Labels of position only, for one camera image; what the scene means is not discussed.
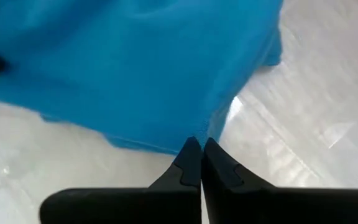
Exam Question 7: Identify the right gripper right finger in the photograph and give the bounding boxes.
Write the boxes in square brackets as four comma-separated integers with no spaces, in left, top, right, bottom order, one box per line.
[201,137,358,224]

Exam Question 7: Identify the blue garment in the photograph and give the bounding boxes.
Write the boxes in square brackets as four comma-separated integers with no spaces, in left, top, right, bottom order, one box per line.
[0,0,285,156]

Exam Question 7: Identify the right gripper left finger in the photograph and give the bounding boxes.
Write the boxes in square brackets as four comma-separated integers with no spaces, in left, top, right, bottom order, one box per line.
[39,136,203,224]

